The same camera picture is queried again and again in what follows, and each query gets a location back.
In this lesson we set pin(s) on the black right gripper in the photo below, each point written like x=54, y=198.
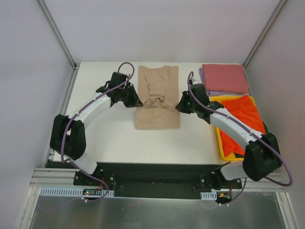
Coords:
x=186, y=102

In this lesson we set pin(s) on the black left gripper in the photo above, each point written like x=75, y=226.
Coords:
x=130, y=96

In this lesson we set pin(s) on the beige t shirt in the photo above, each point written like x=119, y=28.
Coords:
x=158, y=89

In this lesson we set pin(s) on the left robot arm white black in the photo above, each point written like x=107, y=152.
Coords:
x=68, y=131

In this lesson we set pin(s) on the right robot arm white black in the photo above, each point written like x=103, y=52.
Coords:
x=259, y=150

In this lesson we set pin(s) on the folded lavender t shirt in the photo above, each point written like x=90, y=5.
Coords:
x=209, y=92

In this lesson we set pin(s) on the folded pink t shirt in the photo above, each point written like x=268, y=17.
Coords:
x=229, y=78

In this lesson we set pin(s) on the orange t shirt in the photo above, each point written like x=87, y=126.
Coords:
x=243, y=109

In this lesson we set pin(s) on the yellow plastic tray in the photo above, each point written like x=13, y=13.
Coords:
x=229, y=158

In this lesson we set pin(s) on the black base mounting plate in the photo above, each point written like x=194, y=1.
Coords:
x=175, y=181

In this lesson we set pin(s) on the dark green t shirt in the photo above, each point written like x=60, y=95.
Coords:
x=265, y=129

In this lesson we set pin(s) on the left aluminium frame post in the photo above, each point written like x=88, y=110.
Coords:
x=56, y=32

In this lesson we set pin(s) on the aluminium frame post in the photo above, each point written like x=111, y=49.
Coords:
x=263, y=34
x=56, y=32

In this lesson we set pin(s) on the front aluminium rail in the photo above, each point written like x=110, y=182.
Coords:
x=57, y=177

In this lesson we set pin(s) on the white slotted cable duct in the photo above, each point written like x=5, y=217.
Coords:
x=75, y=192

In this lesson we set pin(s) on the right aluminium frame post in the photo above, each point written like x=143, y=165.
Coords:
x=263, y=34

